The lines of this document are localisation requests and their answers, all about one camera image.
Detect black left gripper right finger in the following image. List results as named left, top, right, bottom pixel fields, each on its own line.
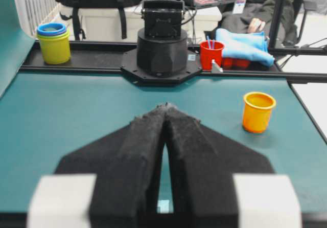
left=163, top=104, right=303, bottom=228

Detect white lanyard badge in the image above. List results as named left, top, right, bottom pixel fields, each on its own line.
left=232, top=0, right=246, bottom=14

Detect blue straw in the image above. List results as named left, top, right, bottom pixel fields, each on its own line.
left=206, top=36, right=215, bottom=50

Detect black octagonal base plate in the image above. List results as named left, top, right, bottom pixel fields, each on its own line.
left=121, top=49, right=202, bottom=86

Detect black aluminium frame rail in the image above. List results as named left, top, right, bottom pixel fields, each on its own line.
left=20, top=41, right=326, bottom=86

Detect light blue cloth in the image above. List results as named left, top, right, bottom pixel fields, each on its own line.
left=216, top=28, right=274, bottom=67

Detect red plastic cup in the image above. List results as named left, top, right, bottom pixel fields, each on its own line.
left=200, top=40, right=225, bottom=71

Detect seated person in dark clothes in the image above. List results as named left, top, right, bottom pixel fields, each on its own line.
left=218, top=0, right=295, bottom=43

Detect stacked yellow green blue cups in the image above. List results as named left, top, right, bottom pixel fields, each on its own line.
left=37, top=22, right=71, bottom=65

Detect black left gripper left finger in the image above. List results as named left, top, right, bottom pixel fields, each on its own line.
left=27, top=104, right=168, bottom=228

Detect orange plastic cup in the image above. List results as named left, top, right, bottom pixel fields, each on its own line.
left=242, top=92, right=276, bottom=133

